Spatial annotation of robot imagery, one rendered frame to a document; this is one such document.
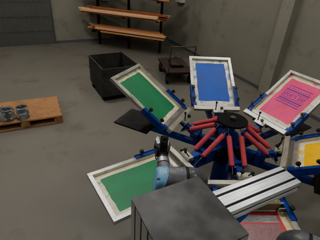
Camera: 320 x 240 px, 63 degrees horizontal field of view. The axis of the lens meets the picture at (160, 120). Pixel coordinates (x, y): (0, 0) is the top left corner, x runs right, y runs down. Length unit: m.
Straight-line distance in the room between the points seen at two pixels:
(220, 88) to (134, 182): 1.82
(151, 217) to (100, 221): 2.61
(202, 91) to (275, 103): 0.90
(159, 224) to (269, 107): 2.85
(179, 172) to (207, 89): 2.50
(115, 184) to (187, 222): 1.66
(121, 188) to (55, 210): 1.40
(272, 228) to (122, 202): 1.18
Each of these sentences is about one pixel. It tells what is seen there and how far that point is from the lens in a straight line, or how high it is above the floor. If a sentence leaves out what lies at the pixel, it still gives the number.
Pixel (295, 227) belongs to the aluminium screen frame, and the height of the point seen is 0.99.
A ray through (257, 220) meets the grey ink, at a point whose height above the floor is 0.96.
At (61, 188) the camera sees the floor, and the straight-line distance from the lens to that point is 3.82.
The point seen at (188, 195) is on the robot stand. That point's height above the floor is 2.03.
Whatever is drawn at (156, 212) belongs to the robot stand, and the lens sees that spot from 0.80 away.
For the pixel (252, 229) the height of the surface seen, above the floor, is 0.96.
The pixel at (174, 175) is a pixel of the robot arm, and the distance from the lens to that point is 1.11.
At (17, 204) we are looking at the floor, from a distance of 3.81.
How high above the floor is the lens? 2.65
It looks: 31 degrees down
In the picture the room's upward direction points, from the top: 4 degrees clockwise
